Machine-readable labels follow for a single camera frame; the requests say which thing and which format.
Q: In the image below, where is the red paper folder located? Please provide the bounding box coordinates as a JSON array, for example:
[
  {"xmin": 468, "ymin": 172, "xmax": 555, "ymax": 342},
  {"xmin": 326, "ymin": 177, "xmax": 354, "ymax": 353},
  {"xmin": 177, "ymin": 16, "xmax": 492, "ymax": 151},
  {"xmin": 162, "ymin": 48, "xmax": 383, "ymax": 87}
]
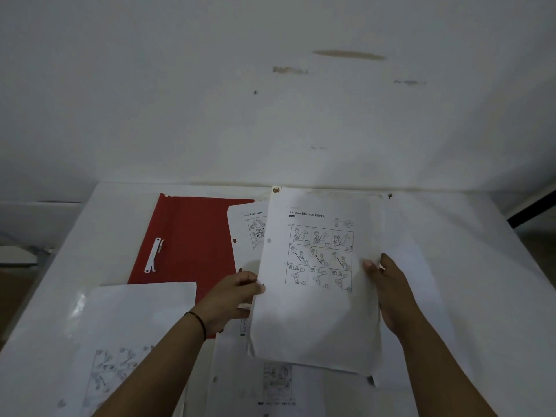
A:
[{"xmin": 127, "ymin": 193, "xmax": 256, "ymax": 339}]

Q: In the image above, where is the white printed paper stack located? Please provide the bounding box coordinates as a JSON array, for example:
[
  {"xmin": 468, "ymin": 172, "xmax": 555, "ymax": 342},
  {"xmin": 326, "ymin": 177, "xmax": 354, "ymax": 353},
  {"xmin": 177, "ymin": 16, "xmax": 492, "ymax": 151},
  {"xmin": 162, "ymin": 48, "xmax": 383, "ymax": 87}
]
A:
[{"xmin": 246, "ymin": 186, "xmax": 385, "ymax": 376}]

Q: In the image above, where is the person's left hand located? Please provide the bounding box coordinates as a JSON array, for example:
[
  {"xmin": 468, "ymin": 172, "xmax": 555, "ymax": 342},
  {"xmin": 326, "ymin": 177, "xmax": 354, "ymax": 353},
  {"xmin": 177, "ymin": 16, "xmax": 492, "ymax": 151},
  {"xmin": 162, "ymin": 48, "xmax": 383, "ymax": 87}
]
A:
[{"xmin": 190, "ymin": 271, "xmax": 266, "ymax": 339}]

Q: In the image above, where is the white punched comic worksheet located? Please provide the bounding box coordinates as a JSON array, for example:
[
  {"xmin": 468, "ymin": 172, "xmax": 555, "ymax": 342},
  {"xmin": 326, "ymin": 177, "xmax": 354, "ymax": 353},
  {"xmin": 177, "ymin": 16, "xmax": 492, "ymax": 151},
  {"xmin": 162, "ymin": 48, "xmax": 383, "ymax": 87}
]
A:
[{"xmin": 226, "ymin": 202, "xmax": 271, "ymax": 275}]

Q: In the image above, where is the black wrist band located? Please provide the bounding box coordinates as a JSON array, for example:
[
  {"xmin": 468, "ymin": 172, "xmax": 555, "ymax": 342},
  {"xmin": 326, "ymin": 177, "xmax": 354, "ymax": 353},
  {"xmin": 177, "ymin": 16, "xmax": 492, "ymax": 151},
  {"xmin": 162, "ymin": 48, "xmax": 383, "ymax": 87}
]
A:
[{"xmin": 184, "ymin": 311, "xmax": 207, "ymax": 342}]

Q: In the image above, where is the blank white paper sheet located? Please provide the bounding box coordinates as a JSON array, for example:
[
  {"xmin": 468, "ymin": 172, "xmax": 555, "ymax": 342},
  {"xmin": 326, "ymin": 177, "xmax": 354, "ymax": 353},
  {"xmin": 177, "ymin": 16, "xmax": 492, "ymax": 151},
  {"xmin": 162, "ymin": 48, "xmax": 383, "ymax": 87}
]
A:
[{"xmin": 372, "ymin": 238, "xmax": 458, "ymax": 389}]

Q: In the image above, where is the white plastic file fastener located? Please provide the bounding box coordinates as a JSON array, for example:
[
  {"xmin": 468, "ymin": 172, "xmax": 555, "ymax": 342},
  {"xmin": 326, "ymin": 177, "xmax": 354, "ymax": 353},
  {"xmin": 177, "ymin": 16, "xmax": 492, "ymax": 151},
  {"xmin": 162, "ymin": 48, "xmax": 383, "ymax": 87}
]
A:
[{"xmin": 144, "ymin": 237, "xmax": 165, "ymax": 273}]

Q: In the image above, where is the black metal bar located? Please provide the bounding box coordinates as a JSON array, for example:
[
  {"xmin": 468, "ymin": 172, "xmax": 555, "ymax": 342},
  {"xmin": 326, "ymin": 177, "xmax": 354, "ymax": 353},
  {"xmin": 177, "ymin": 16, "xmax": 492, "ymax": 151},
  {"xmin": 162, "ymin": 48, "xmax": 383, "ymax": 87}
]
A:
[{"xmin": 506, "ymin": 184, "xmax": 556, "ymax": 229}]

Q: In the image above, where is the person's right forearm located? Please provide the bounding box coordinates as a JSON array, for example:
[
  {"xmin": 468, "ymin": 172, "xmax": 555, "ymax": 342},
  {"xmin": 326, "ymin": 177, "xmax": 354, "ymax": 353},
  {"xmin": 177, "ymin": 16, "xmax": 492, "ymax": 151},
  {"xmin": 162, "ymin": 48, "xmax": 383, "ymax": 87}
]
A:
[{"xmin": 393, "ymin": 315, "xmax": 498, "ymax": 417}]

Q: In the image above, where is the person's left forearm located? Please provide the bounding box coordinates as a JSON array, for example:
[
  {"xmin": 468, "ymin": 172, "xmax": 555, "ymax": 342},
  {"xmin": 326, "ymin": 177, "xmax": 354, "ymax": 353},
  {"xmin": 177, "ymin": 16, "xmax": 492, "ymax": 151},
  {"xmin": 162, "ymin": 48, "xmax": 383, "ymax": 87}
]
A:
[{"xmin": 90, "ymin": 311, "xmax": 218, "ymax": 417}]

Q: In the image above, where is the white printed worksheet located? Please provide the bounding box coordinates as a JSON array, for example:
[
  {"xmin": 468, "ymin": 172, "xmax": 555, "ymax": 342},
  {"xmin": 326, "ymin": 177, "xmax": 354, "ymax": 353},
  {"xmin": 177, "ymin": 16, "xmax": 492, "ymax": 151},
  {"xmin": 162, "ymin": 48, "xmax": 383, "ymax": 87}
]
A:
[{"xmin": 203, "ymin": 318, "xmax": 379, "ymax": 417}]

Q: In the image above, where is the person's right hand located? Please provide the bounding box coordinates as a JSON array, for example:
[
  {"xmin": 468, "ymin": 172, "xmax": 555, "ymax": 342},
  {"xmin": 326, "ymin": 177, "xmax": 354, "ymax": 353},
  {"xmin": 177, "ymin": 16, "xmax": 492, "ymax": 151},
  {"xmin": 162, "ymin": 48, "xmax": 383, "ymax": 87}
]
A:
[{"xmin": 362, "ymin": 253, "xmax": 425, "ymax": 340}]

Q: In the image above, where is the white glossy printed sheet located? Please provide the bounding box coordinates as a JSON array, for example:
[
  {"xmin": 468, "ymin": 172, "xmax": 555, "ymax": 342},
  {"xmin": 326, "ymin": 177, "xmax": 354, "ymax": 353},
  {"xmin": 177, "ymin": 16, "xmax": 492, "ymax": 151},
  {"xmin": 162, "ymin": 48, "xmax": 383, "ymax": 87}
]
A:
[{"xmin": 54, "ymin": 281, "xmax": 199, "ymax": 417}]

